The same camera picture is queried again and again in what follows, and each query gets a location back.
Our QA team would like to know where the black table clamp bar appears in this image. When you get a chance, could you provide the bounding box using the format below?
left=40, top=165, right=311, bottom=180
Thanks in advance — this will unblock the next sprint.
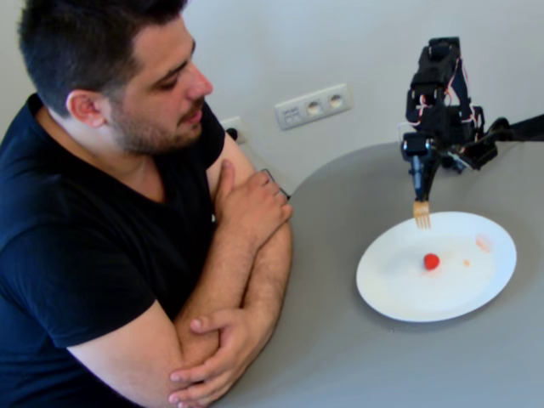
left=486, top=112, right=544, bottom=144

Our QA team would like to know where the man in black t-shirt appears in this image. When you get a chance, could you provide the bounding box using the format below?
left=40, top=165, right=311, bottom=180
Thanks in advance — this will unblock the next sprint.
left=0, top=0, right=239, bottom=408

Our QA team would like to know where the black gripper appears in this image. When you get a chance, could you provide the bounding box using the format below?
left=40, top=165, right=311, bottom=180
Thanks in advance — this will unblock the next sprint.
left=400, top=132, right=440, bottom=202

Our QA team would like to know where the man's left hand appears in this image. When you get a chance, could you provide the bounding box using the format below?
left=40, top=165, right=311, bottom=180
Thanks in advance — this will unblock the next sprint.
left=167, top=309, right=266, bottom=405

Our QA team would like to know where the orange plastic fork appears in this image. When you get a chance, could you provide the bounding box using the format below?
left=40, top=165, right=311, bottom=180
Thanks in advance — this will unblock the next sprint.
left=412, top=199, right=433, bottom=231

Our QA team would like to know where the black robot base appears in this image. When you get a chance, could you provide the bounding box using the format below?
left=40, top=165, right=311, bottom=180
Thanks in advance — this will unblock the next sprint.
left=441, top=138, right=499, bottom=173

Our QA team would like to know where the white socket with black plug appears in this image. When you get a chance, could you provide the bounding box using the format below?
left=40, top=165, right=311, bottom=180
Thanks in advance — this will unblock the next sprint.
left=220, top=116, right=248, bottom=147

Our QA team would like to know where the black power cable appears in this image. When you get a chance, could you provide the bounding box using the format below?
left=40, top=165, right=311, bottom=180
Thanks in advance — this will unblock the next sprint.
left=259, top=167, right=292, bottom=201

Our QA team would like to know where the man's right hand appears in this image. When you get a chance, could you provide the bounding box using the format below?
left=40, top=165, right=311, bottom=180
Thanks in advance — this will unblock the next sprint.
left=207, top=160, right=295, bottom=240

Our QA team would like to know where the white wall socket strip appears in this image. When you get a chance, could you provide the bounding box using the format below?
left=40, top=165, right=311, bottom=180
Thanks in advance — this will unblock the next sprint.
left=274, top=82, right=354, bottom=133

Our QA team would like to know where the white round plate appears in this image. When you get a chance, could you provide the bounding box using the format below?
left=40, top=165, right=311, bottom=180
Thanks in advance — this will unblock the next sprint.
left=355, top=211, right=519, bottom=324

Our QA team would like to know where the man's left forearm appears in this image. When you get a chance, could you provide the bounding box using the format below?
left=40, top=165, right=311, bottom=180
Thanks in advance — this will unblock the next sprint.
left=237, top=220, right=295, bottom=341

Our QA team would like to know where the man's right forearm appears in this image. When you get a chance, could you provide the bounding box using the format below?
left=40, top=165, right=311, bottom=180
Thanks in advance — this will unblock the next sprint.
left=167, top=223, right=267, bottom=375

